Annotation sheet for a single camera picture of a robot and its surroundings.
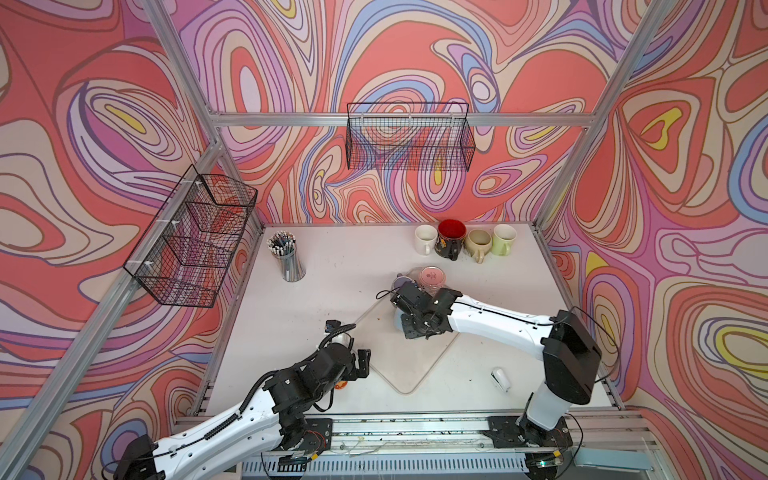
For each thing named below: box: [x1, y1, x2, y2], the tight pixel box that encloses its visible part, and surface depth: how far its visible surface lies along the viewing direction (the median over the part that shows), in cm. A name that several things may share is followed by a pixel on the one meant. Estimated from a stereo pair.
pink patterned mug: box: [418, 265, 446, 296], surface depth 93 cm
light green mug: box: [491, 224, 517, 257], surface depth 107 cm
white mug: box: [414, 224, 438, 255], surface depth 107 cm
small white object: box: [490, 368, 511, 392], surface depth 82 cm
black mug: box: [434, 219, 467, 261], surface depth 107 cm
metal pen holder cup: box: [267, 231, 306, 283], surface depth 95 cm
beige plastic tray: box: [352, 283, 460, 395], surface depth 89 cm
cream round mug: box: [465, 229, 492, 264], surface depth 106 cm
